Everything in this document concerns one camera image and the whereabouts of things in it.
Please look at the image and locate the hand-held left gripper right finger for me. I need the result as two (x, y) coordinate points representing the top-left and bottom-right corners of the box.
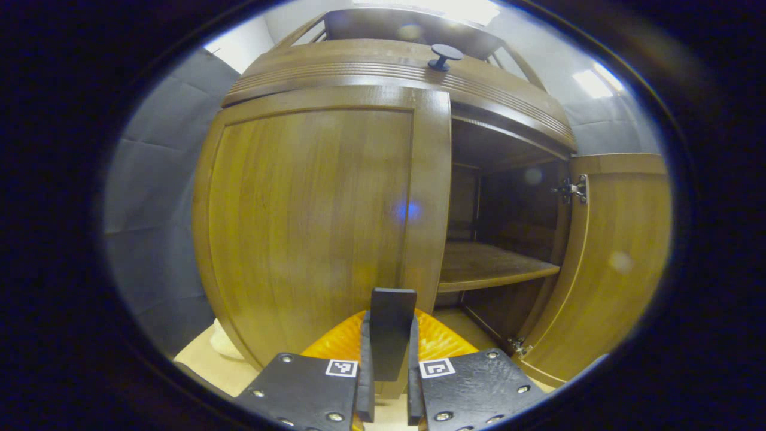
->
(407, 308), (548, 431)

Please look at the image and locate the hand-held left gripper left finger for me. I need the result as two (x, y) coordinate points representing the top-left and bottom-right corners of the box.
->
(235, 310), (375, 431)

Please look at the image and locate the black door handle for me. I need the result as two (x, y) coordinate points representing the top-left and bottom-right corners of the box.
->
(369, 287), (418, 383)

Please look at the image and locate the wooden cabinet door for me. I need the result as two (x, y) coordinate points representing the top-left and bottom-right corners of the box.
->
(518, 153), (674, 387)
(193, 85), (452, 399)

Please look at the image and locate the wooden double-door shoe cabinet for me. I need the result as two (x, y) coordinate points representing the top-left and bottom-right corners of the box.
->
(193, 6), (674, 399)

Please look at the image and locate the wooden inner cabinet shelf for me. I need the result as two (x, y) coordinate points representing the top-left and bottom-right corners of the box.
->
(437, 241), (561, 294)

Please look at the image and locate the wooden grooved drawer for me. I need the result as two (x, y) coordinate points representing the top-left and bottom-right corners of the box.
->
(223, 39), (578, 153)

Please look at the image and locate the small ceiling light panel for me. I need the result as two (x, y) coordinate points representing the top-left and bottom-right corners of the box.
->
(572, 60), (626, 99)

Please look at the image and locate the black round drawer knob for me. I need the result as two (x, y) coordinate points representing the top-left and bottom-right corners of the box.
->
(427, 44), (464, 72)

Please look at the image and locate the long ceiling light panel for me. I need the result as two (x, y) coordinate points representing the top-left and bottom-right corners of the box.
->
(353, 0), (500, 25)

